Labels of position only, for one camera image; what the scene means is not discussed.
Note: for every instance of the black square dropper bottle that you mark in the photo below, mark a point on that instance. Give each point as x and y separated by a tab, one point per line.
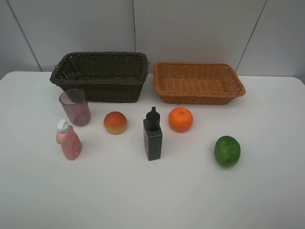
153	135

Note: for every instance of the orange tangerine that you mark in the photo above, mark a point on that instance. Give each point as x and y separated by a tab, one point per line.
180	119

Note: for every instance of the translucent purple plastic cup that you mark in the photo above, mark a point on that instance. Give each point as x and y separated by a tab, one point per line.
75	106

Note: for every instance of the green lime fruit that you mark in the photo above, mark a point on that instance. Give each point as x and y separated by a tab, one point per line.
227	151

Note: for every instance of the red-orange peach fruit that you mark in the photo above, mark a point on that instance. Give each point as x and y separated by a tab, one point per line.
115	123

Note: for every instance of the light orange wicker basket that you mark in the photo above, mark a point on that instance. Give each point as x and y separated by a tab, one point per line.
196	83

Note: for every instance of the dark brown wicker basket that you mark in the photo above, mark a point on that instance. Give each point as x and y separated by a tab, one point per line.
107	77

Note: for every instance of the pink bottle with white cap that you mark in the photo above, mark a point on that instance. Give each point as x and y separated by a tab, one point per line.
69	141

